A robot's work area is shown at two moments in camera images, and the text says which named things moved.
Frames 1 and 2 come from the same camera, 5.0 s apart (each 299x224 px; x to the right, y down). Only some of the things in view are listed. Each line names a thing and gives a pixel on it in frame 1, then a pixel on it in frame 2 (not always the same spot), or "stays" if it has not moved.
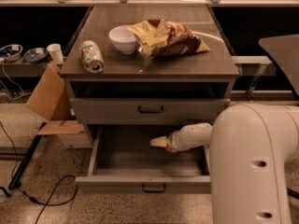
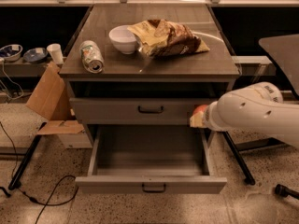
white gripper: (175, 142) -> (207, 118)
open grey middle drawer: (122, 161) stays
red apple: (171, 149) -> (200, 108)
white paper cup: (56, 52) stays
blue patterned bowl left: (11, 52) stays
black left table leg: (16, 178) stays
